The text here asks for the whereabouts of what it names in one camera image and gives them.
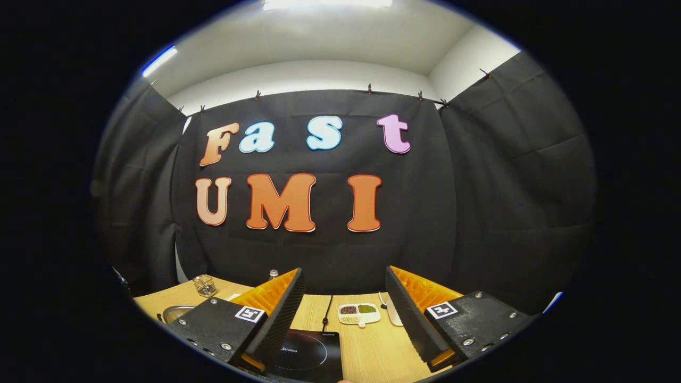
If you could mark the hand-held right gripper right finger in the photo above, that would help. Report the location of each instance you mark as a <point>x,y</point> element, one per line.
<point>407,319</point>

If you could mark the long ceiling light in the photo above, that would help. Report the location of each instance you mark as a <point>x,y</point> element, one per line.
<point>324,3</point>

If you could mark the small ceiling light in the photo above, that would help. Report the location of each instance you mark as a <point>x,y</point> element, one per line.
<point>159,60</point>

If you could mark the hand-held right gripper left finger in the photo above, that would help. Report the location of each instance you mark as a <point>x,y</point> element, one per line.
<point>282,324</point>

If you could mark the white divided dish of beans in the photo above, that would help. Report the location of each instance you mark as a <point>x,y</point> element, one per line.
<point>359,314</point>

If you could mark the white toaster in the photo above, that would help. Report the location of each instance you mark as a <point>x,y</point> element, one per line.
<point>395,315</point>

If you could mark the black induction cooktop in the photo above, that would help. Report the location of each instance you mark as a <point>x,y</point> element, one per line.
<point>308,356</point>

